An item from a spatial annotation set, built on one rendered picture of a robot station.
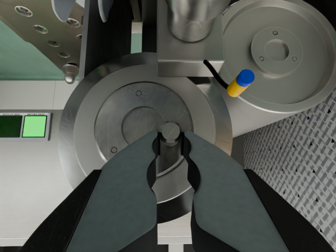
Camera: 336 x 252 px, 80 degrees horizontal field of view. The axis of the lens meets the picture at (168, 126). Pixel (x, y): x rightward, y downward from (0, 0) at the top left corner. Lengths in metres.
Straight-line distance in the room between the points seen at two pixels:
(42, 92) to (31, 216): 2.98
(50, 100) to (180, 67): 3.26
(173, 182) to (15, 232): 0.50
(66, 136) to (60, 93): 3.17
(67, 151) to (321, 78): 0.23
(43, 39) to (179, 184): 0.42
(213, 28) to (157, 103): 0.07
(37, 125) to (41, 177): 0.13
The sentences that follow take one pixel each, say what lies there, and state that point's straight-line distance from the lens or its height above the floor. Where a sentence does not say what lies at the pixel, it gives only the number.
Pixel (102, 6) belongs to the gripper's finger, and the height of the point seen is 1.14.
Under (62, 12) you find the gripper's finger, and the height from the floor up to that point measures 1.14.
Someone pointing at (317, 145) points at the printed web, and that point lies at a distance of 0.27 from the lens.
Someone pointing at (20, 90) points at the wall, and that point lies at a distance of 3.67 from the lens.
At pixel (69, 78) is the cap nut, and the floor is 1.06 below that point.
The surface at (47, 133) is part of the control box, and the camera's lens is 0.57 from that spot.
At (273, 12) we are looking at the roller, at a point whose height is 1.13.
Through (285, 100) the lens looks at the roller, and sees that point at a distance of 0.21.
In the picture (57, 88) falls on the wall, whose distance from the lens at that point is 3.41.
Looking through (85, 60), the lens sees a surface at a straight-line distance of 0.21.
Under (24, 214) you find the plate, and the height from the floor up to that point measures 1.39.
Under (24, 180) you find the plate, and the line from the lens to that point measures 0.59.
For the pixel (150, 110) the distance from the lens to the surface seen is 0.16.
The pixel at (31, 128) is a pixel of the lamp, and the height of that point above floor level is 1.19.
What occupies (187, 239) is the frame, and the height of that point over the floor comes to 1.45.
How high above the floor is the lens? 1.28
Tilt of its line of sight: 11 degrees down
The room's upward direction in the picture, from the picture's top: 180 degrees clockwise
